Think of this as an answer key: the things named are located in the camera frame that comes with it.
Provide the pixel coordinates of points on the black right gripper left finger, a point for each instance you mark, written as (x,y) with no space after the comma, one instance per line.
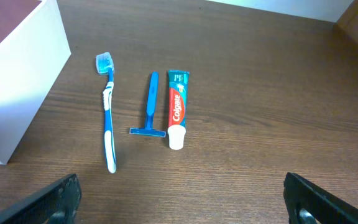
(55,203)

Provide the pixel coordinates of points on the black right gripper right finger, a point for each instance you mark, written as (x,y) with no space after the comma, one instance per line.
(308,203)

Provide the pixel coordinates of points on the blue white toothbrush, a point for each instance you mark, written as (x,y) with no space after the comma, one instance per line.
(105,66)

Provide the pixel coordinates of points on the blue disposable razor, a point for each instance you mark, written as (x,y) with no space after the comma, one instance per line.
(148,129)

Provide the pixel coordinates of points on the white cardboard box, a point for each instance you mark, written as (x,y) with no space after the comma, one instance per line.
(33,51)

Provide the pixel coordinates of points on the Colgate toothpaste tube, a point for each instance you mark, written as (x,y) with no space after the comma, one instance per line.
(177,91)

